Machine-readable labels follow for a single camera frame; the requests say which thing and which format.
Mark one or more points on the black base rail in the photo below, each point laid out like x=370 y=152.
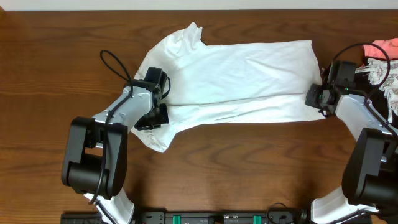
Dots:
x=276 y=215

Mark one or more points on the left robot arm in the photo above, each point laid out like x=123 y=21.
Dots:
x=95 y=161

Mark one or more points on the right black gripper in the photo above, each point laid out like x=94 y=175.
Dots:
x=315 y=99

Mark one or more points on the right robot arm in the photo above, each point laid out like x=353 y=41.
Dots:
x=369 y=183

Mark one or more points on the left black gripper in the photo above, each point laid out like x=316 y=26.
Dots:
x=160 y=116

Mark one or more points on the white t-shirt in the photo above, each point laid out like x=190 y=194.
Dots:
x=240 y=83

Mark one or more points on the black garment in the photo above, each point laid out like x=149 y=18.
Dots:
x=385 y=98

